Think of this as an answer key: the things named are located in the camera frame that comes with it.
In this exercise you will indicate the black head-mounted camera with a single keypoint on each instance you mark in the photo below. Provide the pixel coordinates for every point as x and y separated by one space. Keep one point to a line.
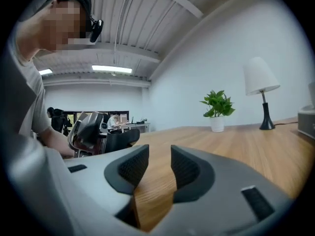
96 31

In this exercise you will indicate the person's head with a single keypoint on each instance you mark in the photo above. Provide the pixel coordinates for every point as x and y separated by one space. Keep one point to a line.
61 26

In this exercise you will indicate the person's grey shirt torso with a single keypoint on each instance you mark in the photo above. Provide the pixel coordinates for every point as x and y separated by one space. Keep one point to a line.
32 97

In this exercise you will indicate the person's left forearm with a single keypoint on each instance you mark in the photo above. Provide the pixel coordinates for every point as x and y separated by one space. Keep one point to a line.
60 141

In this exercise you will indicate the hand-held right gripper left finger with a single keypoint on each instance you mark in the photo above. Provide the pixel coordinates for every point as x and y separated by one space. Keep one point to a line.
98 181

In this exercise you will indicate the grey desktop appliance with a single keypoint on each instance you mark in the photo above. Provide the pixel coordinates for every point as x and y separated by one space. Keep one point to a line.
307 122

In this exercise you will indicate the short ceiling light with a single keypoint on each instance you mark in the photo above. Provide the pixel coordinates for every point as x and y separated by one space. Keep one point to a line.
45 71

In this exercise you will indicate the long ceiling light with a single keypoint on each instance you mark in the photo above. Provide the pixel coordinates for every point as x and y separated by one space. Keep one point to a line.
112 69

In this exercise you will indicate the white shade black base lamp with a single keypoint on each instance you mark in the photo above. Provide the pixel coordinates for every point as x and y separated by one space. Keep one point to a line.
261 77

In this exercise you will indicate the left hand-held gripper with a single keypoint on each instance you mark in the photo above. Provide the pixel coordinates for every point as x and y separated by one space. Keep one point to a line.
85 134

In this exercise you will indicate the green plant in white pot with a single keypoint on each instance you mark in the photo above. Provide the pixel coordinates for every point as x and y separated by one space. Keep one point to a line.
217 107

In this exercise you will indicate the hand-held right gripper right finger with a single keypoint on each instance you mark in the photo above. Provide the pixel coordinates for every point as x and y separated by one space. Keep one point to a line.
221 185

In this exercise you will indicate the white background desk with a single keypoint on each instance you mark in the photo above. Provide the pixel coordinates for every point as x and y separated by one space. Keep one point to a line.
137 125

